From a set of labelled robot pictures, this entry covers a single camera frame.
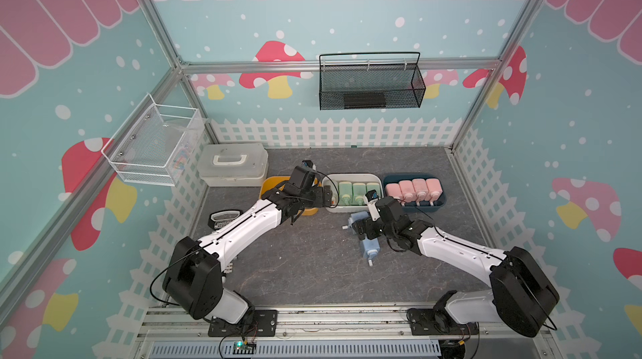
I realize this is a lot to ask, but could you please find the white wire mesh basket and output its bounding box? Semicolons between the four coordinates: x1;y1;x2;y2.
101;95;205;187

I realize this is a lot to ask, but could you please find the green sharpener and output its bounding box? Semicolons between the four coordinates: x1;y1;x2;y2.
339;181;353;206
351;182;367;206
366;182;382;199

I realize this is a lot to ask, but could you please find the yellow storage box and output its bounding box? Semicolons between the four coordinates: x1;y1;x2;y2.
259;176;319;216

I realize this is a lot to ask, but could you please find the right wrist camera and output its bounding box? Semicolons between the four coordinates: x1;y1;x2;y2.
365;190;381;221

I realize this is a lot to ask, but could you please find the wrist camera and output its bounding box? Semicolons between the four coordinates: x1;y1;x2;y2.
365;190;381;221
302;160;316;171

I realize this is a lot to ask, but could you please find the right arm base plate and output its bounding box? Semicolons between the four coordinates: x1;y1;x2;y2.
406;308;479;339

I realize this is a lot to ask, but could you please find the translucent lidded case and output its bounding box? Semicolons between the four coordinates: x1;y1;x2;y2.
197;143;269;188

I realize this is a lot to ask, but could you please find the pink sharpener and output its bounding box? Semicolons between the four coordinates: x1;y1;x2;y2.
399;180;416;205
412;178;430;205
426;178;443;206
386;183;404;201

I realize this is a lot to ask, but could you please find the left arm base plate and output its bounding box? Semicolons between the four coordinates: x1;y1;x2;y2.
207;307;279;337

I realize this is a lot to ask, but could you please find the teal storage box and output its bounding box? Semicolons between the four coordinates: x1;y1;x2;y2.
383;173;446;213

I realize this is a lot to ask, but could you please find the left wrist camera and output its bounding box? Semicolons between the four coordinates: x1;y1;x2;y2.
302;160;316;171

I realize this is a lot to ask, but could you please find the black tool rack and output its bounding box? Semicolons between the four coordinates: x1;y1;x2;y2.
207;210;243;231

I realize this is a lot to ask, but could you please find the green sharpener bottom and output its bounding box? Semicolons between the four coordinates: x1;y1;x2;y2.
351;182;367;206

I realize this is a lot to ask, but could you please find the aluminium rail frame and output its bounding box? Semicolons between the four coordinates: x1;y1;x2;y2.
129;303;562;358

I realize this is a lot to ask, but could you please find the blue sharpener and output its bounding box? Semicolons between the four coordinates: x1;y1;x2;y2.
359;238;381;267
343;211;370;230

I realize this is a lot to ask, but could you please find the black wire mesh basket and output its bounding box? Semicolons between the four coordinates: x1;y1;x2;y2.
319;51;426;111

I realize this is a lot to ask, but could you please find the green circuit board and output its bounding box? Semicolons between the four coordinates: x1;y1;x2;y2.
232;341;257;356

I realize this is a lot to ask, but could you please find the white storage box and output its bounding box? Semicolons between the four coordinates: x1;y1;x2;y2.
322;173;383;213

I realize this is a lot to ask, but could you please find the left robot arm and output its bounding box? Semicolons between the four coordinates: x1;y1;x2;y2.
162;160;332;324

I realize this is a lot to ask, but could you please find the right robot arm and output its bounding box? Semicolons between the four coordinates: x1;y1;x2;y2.
348;197;560;337

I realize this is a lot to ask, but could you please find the pink sharpener bottom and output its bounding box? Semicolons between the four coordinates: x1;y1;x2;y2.
399;180;416;205

